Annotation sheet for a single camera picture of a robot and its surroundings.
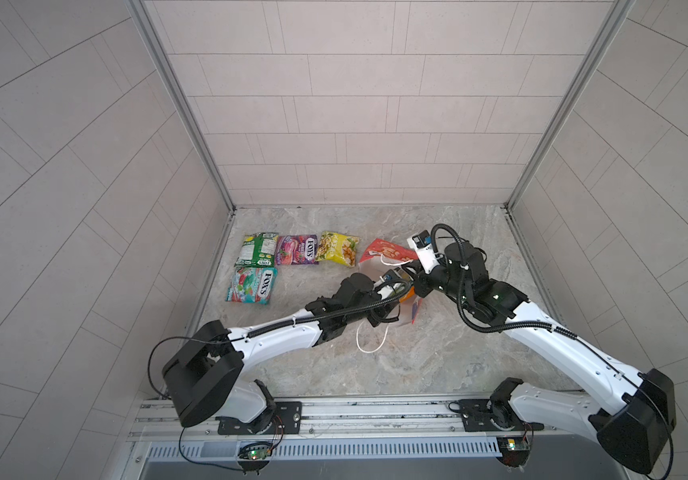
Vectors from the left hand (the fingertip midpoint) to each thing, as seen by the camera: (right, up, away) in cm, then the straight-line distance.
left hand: (399, 295), depth 79 cm
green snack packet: (-45, +10, +20) cm, 50 cm away
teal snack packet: (-44, 0, +12) cm, 46 cm away
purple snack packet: (-32, +10, +21) cm, 40 cm away
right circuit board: (+25, -34, -11) cm, 43 cm away
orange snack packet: (0, +3, -12) cm, 13 cm away
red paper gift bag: (-5, +10, -4) cm, 13 cm away
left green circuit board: (-33, -31, -15) cm, 48 cm away
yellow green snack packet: (-18, +11, +20) cm, 29 cm away
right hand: (0, +8, -5) cm, 10 cm away
